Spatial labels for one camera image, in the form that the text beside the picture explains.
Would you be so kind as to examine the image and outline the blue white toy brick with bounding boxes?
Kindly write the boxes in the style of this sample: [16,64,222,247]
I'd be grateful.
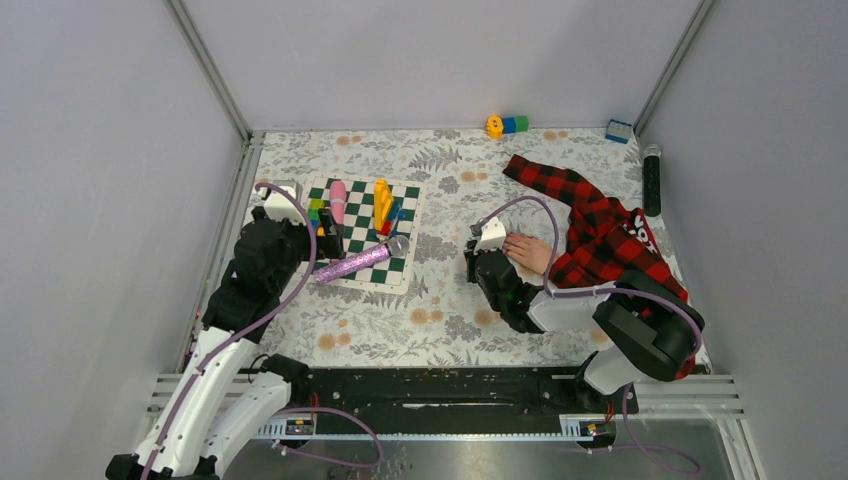
[604,119,633,144]

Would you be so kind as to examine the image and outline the stacked colourful toy bricks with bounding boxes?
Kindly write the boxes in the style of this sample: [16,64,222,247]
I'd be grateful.
[307,199,326,237]

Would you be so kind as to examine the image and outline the yellow toy block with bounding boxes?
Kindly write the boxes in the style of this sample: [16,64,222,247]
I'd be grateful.
[373,178,394,231]

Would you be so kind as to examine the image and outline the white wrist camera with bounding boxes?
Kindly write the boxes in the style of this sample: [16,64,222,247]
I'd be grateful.
[471,216,506,253]
[257,180,304,225]

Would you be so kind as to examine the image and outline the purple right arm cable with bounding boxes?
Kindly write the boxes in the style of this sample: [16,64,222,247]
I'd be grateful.
[471,195,705,362]

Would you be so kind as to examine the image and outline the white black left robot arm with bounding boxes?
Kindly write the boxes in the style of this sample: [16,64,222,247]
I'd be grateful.
[105,207,344,479]

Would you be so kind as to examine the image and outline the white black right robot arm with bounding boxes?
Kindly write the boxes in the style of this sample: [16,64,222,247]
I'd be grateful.
[464,240,705,412]

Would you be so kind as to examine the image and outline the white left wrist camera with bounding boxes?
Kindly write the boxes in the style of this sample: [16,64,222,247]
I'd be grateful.
[257,180,304,225]

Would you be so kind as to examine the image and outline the mannequin hand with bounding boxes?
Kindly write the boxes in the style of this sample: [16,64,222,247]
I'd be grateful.
[503,232,553,275]

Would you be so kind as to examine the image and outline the purple nail polish bottle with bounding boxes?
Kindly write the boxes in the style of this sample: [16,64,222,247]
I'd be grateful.
[314,235,410,284]

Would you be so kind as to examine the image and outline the blue red toy bricks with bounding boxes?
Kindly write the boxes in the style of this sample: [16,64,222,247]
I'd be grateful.
[377,198,404,238]

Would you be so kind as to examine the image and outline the green white checkered board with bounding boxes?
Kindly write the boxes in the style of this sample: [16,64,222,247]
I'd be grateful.
[301,172,425,295]

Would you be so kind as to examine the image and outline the yellow blue green toy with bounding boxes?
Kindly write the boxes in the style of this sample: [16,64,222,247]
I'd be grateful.
[485,116,529,139]

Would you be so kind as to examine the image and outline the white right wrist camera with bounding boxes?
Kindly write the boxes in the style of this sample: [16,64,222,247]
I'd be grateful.
[471,216,506,253]

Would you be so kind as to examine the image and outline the floral patterned table mat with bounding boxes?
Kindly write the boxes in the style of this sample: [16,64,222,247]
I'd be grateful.
[256,128,642,367]

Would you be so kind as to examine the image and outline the black power strip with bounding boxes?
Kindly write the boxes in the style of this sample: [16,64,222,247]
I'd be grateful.
[642,144,662,217]

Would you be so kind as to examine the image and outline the pink cylindrical toy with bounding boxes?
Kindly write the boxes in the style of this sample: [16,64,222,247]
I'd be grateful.
[329,180,347,225]

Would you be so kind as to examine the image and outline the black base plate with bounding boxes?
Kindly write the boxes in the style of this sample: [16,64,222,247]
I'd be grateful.
[290,367,639,436]

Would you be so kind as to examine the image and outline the red black plaid sleeve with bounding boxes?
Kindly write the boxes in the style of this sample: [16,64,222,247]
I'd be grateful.
[503,155,688,302]

